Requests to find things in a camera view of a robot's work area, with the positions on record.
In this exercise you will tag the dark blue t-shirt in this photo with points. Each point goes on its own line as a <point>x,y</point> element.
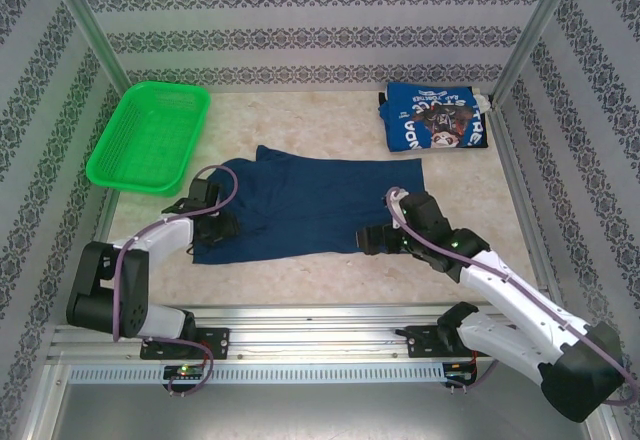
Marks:
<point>310,210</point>

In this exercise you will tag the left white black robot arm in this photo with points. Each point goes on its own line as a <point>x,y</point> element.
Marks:
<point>160,240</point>

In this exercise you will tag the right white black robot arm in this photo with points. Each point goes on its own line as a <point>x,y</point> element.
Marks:
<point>510,295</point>

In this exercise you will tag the folded blue printed t-shirt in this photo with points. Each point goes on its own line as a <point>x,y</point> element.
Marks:
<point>405,120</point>

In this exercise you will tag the green plastic basket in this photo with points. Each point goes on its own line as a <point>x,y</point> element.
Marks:
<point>145,140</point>

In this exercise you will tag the white cloth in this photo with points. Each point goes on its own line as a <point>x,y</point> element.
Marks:
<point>484,102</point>

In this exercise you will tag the grey sheet metal tray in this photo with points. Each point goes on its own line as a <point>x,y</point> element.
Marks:
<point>320,415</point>

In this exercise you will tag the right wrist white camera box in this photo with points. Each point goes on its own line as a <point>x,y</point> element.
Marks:
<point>395,205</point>

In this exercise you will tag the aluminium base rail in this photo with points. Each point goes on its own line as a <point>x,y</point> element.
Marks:
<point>320,335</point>

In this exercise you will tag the right aluminium frame post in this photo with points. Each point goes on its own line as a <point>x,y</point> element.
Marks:
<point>545,15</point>

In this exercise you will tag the aluminium frame post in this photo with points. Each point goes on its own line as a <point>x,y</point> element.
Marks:
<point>85,15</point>
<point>545,15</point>

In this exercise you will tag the left aluminium frame post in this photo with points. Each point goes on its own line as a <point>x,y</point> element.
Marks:
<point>85,15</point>

